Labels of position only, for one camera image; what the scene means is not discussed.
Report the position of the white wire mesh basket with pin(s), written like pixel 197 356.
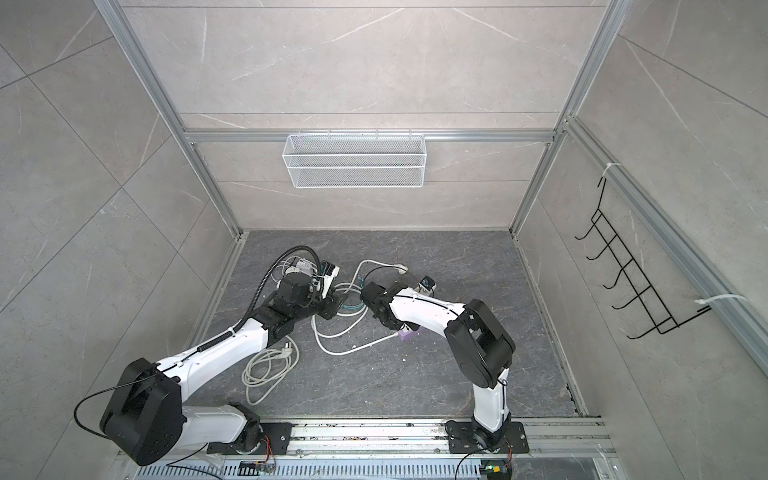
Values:
pixel 337 161

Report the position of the white charger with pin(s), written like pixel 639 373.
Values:
pixel 298 264

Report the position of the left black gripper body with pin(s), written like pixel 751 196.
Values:
pixel 315 304

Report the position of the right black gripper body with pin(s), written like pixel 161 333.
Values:
pixel 394 326

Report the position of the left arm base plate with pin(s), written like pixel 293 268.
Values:
pixel 264 437

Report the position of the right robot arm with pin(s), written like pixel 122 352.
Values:
pixel 480 345

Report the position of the black wire hook rack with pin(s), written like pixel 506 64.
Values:
pixel 631 273

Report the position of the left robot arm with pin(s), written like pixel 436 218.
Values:
pixel 147 416

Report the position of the purple power strip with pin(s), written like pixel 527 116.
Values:
pixel 406 334

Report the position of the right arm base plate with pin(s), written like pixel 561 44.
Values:
pixel 465 437

